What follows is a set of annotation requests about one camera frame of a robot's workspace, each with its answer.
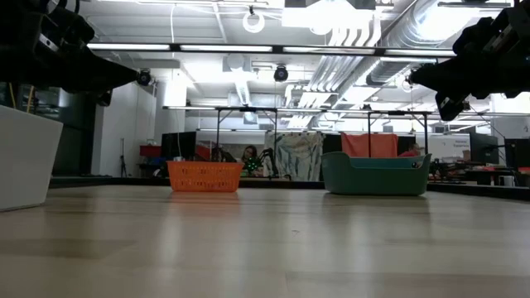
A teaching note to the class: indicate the white cup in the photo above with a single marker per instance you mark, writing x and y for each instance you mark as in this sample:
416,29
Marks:
507,181

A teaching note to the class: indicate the overhead LED light bar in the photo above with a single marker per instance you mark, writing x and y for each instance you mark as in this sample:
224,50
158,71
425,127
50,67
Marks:
227,48

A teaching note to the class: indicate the orange plastic basket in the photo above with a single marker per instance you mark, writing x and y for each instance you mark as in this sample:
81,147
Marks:
205,177

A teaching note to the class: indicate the green plastic bin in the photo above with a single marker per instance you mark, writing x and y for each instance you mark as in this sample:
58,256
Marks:
372,181

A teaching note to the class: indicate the red box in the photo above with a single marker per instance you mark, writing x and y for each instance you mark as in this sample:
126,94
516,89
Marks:
150,151

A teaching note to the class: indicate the white plastic bin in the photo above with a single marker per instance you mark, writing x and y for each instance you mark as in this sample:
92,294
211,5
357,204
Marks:
25,161

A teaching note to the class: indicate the black background rig frame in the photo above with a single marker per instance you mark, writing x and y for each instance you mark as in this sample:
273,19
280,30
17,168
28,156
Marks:
218,132
369,132

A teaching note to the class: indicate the orange cloth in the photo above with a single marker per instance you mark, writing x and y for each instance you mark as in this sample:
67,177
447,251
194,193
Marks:
368,145

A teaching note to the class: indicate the black hanging camera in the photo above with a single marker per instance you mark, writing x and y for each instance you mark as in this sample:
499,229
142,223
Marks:
280,73
145,78

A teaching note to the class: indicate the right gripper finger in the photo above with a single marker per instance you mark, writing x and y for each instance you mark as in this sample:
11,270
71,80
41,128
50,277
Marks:
449,107
463,76

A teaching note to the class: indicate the person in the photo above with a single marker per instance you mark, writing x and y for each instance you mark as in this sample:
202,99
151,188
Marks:
249,156
221,155
410,152

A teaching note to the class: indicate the thin background tripod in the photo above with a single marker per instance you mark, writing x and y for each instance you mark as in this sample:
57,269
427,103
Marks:
123,161

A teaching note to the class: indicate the black monitor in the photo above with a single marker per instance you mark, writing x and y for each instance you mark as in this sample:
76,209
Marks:
517,153
178,145
484,149

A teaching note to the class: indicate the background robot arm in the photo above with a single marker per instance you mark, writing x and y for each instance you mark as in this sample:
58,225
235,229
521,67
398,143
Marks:
267,159

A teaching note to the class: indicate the white patterned cloth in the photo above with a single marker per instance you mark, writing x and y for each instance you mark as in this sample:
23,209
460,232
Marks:
298,157

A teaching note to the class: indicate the black aluminium table frame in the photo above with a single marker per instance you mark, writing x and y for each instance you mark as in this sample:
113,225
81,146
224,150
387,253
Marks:
285,184

